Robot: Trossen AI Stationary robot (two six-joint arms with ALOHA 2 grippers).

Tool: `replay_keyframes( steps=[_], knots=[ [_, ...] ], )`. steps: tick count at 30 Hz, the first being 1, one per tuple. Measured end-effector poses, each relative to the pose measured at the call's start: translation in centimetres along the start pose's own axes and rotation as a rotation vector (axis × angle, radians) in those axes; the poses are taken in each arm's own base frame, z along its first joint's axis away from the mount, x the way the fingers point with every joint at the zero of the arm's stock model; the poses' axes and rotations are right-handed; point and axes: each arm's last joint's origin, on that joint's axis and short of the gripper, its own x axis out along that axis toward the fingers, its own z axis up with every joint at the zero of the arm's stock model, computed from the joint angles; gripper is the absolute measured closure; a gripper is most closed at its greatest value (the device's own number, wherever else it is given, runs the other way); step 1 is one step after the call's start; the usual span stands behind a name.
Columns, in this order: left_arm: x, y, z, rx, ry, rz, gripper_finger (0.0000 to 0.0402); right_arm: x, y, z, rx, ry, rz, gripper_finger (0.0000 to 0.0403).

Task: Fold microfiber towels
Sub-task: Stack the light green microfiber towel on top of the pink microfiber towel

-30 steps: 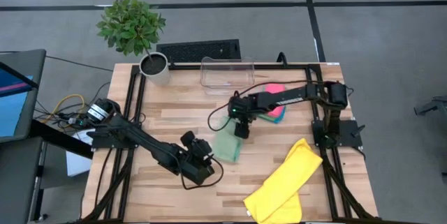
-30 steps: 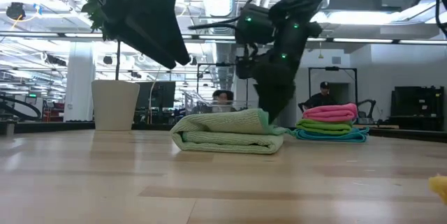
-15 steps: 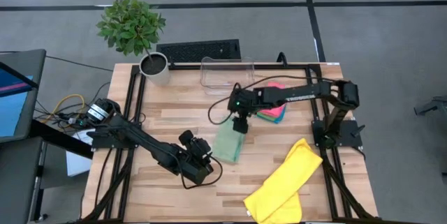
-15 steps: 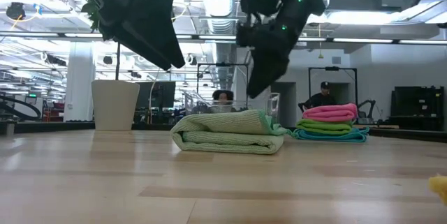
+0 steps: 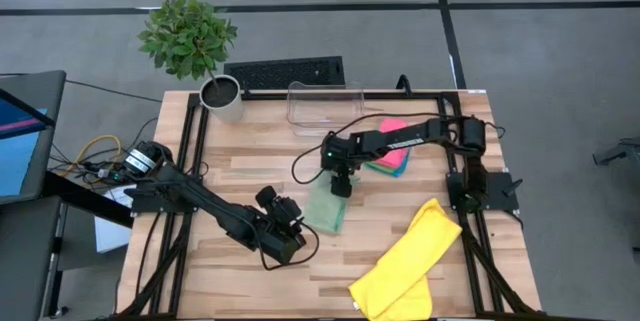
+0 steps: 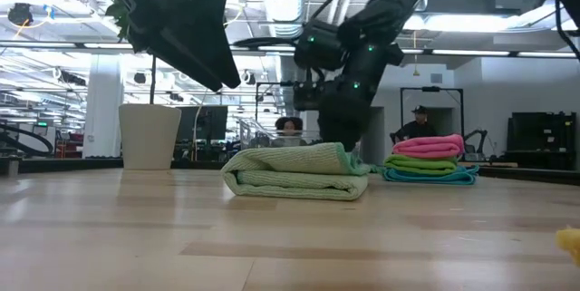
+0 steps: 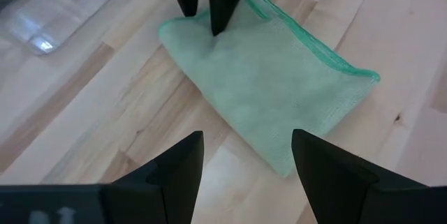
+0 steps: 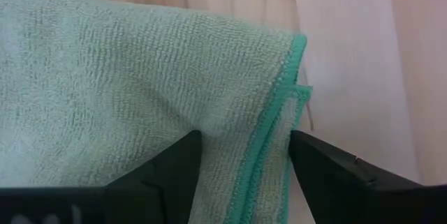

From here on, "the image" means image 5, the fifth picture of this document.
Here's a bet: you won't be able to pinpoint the green plant in white pot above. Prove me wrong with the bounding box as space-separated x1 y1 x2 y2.
138 0 245 125

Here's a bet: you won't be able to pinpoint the thin black floor cable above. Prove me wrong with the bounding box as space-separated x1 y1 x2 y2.
64 79 164 104

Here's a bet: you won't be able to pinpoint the pink microfiber towel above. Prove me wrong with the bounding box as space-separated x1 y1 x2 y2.
374 117 410 170

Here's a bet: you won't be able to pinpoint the yellow cable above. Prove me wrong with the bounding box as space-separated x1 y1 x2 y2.
64 134 123 175

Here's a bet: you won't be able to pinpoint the pale green microfiber towel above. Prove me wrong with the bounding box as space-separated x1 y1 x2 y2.
302 169 360 235

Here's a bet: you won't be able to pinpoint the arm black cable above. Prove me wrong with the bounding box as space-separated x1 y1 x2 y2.
291 111 507 186
258 220 321 272

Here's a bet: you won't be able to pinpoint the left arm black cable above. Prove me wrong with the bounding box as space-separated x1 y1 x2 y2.
258 220 321 272

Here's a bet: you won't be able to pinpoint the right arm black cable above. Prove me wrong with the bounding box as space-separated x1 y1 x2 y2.
291 111 507 186

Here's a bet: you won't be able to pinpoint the yellow microfiber towel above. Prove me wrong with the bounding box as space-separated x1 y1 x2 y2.
348 197 464 321

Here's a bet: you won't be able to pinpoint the monitor with blue screen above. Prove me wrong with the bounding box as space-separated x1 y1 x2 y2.
0 88 56 200

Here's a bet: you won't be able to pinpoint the black floor stand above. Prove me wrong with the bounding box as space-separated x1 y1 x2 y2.
593 134 640 167

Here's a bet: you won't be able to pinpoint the grey desk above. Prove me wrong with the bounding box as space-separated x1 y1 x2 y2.
0 69 134 321

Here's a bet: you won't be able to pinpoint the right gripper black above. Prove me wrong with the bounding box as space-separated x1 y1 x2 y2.
319 132 362 199

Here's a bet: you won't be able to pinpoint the black curved hook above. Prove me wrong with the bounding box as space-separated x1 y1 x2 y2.
395 74 414 97

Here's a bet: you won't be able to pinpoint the bright green microfiber towel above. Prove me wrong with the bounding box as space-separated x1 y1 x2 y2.
366 159 401 175

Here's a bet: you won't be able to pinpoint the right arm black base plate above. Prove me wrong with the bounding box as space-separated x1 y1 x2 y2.
446 170 524 212

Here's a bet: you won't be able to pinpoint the clear plastic bin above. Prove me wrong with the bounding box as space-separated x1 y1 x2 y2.
285 80 365 138

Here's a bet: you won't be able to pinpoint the white paper sheet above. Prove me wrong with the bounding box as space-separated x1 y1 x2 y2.
94 185 134 254

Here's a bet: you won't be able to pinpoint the tangled black floor cables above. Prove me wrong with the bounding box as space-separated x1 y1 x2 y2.
49 117 159 187

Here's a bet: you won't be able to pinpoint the black aluminium table frame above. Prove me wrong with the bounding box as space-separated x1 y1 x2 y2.
107 88 546 321

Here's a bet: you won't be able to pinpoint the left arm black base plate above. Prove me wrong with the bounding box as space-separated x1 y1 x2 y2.
124 183 201 214

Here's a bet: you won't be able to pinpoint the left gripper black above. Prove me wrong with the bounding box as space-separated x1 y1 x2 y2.
249 185 308 265

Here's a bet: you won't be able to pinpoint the black keyboard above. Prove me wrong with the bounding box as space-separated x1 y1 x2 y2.
223 55 346 91

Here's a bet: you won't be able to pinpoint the blue microfiber towel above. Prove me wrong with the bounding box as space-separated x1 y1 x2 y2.
363 148 414 179

